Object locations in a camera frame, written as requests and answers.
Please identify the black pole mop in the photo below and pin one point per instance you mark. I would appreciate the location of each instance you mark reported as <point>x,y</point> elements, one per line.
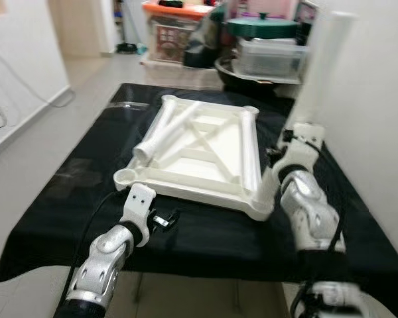
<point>129,48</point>

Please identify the white plastic children table top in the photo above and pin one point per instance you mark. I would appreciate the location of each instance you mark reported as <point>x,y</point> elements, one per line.
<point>186,182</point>

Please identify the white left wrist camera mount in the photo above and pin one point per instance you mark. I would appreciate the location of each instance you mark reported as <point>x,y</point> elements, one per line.
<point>138,202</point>

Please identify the clear lidded plastic container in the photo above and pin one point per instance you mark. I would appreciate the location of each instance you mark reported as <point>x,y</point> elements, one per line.
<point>272,58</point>

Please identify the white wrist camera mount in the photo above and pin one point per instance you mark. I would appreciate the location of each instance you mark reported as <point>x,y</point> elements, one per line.
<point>138,202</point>
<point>302,156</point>

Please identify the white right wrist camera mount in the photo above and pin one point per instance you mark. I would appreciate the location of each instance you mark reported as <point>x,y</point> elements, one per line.
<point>302,156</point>

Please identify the black round basin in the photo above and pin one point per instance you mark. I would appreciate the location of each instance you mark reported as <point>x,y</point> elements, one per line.
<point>232,79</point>

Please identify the clear tape strip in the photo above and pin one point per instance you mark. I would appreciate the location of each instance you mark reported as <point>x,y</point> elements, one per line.
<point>126,106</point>

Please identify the pink box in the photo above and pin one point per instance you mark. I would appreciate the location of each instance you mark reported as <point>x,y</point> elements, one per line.
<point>265,8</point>

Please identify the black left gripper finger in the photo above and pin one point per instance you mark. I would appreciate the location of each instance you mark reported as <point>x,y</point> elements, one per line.
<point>172,216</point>

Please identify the black tablecloth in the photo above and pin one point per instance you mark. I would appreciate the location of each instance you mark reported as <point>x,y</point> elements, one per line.
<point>66,218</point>

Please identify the clear storage box orange lid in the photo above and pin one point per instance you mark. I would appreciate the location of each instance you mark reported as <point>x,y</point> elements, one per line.
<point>172,40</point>

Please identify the clear tape cross patch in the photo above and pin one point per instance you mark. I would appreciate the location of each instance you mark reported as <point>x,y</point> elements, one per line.
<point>73,175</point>

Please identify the beige low bench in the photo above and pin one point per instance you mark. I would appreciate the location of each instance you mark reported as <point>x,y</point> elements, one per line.
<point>179,74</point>

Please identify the dark green pot lid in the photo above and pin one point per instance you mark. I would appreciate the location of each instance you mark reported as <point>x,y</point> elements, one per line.
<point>262,28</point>

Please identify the dark shiny plastic bag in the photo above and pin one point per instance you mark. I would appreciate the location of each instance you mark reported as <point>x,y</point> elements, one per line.
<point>202,46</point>

